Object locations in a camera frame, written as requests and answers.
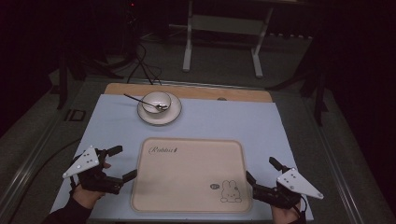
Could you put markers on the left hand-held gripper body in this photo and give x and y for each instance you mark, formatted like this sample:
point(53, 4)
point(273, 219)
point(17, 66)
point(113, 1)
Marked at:
point(81, 162)

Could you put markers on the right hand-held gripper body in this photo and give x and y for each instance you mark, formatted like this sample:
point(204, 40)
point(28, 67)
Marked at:
point(295, 183)

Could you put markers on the person's left hand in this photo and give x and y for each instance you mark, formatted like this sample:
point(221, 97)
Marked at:
point(85, 196)

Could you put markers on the person's right hand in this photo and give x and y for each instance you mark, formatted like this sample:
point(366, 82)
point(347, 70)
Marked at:
point(285, 215)

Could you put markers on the dark floor socket box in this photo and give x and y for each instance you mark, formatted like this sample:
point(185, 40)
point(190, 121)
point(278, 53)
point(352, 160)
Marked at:
point(75, 115)

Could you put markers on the white saucer with dark rim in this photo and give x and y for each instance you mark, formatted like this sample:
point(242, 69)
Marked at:
point(160, 119)

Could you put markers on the metal spoon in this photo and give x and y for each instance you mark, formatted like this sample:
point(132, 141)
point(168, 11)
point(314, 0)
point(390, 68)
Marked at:
point(140, 100)

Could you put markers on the beige tray with rabbit print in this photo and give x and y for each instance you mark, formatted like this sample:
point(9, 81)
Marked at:
point(190, 177)

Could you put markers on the white bowl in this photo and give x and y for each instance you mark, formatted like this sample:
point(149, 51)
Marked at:
point(154, 101)

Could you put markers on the light blue table mat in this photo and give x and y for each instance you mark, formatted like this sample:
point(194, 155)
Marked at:
point(218, 121)

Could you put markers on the black stand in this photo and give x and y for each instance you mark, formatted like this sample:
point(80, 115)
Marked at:
point(63, 81)
point(318, 93)

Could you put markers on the white metal stand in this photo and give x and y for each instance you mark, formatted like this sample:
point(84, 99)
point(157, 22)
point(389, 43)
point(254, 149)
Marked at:
point(188, 46)

